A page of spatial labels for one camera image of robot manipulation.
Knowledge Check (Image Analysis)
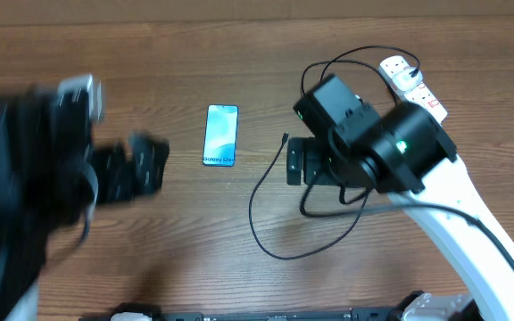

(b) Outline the blue screen smartphone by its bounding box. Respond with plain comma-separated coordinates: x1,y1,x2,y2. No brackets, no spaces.
203,104,238,167

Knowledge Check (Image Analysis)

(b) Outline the white power strip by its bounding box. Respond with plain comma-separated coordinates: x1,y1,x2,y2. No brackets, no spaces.
378,55,448,124

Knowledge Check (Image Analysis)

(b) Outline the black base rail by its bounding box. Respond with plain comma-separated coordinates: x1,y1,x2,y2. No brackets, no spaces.
78,292,481,321

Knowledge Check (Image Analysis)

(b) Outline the white charger plug adapter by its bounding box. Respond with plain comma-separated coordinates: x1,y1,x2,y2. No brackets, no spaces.
392,67,423,95

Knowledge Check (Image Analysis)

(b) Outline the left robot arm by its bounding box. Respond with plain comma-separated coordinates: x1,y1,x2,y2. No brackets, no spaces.
0,89,170,320

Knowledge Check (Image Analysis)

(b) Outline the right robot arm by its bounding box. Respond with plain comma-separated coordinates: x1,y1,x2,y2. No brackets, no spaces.
287,75,514,320

